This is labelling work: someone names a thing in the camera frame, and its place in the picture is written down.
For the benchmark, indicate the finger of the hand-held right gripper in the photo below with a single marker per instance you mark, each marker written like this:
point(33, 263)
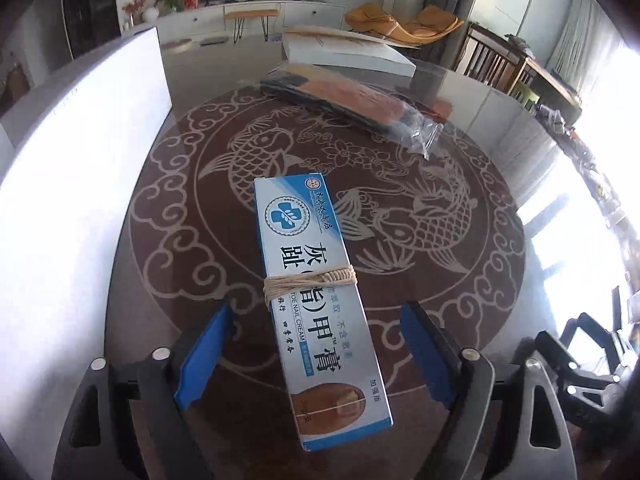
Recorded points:
point(557, 357)
point(595, 332)

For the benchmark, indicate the wooden side table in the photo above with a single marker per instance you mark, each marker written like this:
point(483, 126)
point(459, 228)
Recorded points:
point(547, 80)

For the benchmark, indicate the clear plastic bag with orange item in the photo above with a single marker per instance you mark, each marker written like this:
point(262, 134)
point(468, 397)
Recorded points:
point(350, 97)

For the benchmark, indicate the beige twine loop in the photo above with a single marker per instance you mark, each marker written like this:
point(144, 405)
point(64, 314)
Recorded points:
point(300, 285)

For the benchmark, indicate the large white panel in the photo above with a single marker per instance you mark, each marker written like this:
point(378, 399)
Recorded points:
point(75, 160)

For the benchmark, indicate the white curtain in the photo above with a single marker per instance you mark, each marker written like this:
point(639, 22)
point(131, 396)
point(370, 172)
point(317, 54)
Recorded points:
point(580, 35)

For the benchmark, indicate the dark glass display cabinet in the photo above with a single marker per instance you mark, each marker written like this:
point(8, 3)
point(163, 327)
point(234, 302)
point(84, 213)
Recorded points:
point(87, 10)

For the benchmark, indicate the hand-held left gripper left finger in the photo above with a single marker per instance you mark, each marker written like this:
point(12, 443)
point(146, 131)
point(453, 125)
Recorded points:
point(205, 355)

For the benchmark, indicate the blue and white cream box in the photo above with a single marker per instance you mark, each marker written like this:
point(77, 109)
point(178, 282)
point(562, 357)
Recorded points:
point(320, 350)

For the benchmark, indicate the white television cabinet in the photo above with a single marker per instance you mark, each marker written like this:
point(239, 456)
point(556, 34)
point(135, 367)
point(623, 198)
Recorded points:
point(312, 14)

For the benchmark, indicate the dark wooden chair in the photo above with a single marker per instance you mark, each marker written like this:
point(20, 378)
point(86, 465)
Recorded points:
point(487, 57)

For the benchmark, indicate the wooden stool with metal legs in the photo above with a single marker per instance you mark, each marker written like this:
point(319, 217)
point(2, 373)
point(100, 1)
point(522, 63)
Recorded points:
point(252, 11)

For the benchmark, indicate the red flowers in white vase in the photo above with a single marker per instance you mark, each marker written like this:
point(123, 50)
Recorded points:
point(135, 9)

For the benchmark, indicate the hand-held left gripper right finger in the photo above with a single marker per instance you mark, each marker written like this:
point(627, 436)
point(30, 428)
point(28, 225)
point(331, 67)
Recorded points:
point(425, 355)

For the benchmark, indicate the white flat cardboard box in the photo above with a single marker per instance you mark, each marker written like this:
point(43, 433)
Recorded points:
point(350, 57)

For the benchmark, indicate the orange rocking chair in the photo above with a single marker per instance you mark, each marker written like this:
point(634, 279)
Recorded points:
point(430, 26)

